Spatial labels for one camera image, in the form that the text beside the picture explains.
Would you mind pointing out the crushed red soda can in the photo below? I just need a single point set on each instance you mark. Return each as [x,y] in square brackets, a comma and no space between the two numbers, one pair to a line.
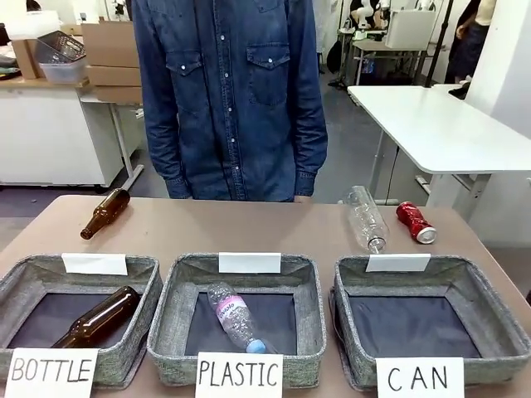
[412,219]

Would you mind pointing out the stacked cardboard boxes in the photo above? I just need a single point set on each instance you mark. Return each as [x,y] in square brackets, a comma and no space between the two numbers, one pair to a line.
[112,54]

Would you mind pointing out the large brown glass bottle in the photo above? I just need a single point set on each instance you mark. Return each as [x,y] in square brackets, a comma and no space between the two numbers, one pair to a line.
[99,319]

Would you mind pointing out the paper sign reading plastic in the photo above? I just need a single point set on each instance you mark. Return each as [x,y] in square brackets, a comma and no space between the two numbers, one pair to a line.
[238,373]

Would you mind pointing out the white box on bench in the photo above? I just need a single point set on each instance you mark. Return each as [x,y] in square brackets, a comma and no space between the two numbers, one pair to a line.
[408,27]

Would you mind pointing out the small brown glass bottle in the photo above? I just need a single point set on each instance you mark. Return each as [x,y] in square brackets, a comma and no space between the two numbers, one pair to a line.
[108,211]

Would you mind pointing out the grey fabric basket marked can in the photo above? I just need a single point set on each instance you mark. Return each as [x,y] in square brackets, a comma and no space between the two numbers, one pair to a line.
[477,282]

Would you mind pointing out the white cabinet desk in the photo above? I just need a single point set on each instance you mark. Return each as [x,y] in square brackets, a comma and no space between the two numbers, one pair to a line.
[50,132]

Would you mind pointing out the clear plastic bottle without cap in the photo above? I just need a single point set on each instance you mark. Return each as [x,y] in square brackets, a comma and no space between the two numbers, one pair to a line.
[367,219]

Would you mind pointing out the blank white card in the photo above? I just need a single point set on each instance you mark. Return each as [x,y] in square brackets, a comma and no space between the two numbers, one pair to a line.
[94,263]
[249,262]
[397,263]

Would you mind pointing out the black tripod pole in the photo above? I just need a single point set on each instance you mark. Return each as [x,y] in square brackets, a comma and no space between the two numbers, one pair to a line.
[440,41]

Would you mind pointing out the grey fabric basket marked bottle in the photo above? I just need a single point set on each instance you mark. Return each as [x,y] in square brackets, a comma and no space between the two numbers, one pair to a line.
[25,273]

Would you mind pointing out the person in dark skirt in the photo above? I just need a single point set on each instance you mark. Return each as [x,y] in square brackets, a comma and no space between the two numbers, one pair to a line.
[466,41]

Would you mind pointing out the paper sign reading can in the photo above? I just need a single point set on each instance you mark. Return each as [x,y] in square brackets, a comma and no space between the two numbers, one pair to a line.
[419,377]

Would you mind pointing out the clear plastic storage bin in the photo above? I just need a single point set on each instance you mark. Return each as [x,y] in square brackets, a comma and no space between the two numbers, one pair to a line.
[62,70]

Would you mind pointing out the person in denim shirt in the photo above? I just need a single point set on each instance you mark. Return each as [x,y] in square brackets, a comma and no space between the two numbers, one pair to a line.
[232,103]

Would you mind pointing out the white desk with metal legs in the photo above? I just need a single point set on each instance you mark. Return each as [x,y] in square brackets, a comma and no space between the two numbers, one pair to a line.
[431,124]

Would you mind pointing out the black bag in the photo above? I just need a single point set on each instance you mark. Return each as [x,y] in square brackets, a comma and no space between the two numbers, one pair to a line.
[334,56]

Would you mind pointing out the paper sign reading bottle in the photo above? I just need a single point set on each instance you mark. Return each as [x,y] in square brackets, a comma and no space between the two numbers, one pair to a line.
[50,371]

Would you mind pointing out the plastic bottle with pink label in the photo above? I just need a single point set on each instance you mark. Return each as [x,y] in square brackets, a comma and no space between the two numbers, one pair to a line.
[234,317]

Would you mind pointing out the grey fabric basket marked plastic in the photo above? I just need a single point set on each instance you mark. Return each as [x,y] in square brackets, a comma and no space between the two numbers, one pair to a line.
[309,290]

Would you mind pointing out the black perforated tray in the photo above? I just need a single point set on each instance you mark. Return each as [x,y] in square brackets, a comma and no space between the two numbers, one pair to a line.
[60,47]

